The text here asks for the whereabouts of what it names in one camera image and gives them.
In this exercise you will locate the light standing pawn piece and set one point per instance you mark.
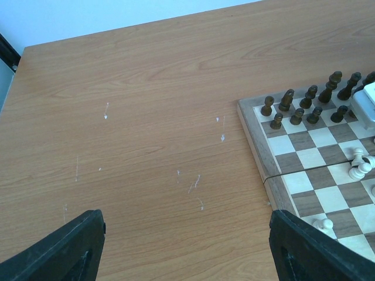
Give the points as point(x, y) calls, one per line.
point(361, 165)

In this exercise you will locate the dark chess pieces row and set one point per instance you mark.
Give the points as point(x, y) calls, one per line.
point(315, 101)

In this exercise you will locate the wooden chess board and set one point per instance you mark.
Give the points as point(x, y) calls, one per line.
point(305, 167)

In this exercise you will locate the left black frame post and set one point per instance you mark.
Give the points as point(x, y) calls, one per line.
point(8, 54)

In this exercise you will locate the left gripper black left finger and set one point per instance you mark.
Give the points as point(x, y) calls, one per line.
point(72, 252)

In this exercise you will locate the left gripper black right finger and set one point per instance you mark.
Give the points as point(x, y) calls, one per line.
point(302, 252)

